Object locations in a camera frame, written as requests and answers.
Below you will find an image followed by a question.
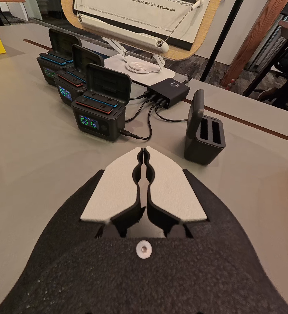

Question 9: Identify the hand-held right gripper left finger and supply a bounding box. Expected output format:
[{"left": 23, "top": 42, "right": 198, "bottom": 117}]
[{"left": 80, "top": 147, "right": 146, "bottom": 237}]

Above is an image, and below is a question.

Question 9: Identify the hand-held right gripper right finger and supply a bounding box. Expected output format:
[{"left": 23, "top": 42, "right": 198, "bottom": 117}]
[{"left": 143, "top": 146, "right": 208, "bottom": 238}]

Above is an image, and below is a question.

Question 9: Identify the black battery charger case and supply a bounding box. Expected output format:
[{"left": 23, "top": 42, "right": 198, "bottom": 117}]
[
  {"left": 71, "top": 63, "right": 132, "bottom": 142},
  {"left": 37, "top": 28, "right": 82, "bottom": 87},
  {"left": 53, "top": 44, "right": 105, "bottom": 106},
  {"left": 184, "top": 89, "right": 227, "bottom": 165}
]

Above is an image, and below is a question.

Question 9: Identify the blue trimmed black battery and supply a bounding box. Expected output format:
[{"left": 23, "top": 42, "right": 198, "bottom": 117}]
[
  {"left": 39, "top": 52, "right": 67, "bottom": 66},
  {"left": 47, "top": 50, "right": 74, "bottom": 63},
  {"left": 67, "top": 67, "right": 87, "bottom": 83},
  {"left": 83, "top": 92, "right": 118, "bottom": 108}
]

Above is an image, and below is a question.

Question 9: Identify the black usb charging hub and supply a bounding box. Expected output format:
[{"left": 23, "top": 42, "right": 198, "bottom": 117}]
[{"left": 146, "top": 78, "right": 191, "bottom": 110}]

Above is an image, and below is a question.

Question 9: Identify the black metal pole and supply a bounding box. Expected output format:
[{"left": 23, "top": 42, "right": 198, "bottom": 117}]
[{"left": 200, "top": 0, "right": 245, "bottom": 82}]

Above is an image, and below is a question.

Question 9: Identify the wooden instruction board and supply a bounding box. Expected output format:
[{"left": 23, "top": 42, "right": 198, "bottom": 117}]
[{"left": 61, "top": 0, "right": 222, "bottom": 62}]

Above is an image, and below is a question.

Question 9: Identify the wooden beam leg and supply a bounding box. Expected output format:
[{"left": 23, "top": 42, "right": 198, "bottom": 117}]
[{"left": 220, "top": 0, "right": 288, "bottom": 89}]

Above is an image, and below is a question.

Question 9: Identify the printed instruction sheet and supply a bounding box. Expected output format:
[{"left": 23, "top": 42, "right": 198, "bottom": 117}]
[{"left": 73, "top": 0, "right": 210, "bottom": 51}]

